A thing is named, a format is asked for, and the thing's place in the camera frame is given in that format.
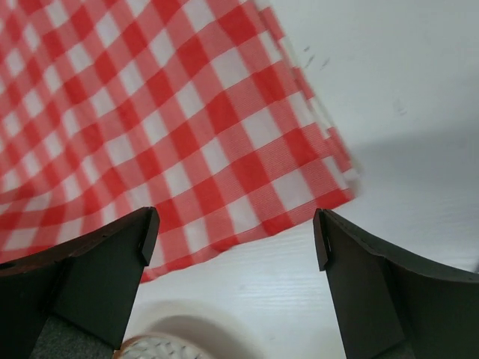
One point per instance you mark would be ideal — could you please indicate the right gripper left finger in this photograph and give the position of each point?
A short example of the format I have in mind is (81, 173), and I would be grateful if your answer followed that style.
(74, 300)

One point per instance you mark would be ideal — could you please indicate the red white checkered cloth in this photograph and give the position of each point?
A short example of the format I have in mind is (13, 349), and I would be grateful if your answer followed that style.
(197, 108)

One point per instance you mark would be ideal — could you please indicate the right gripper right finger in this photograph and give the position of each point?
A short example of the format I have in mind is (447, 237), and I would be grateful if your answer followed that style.
(390, 302)

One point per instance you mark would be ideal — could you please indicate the floral patterned ceramic bowl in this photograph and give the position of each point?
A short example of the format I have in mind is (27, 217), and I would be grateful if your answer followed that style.
(159, 346)

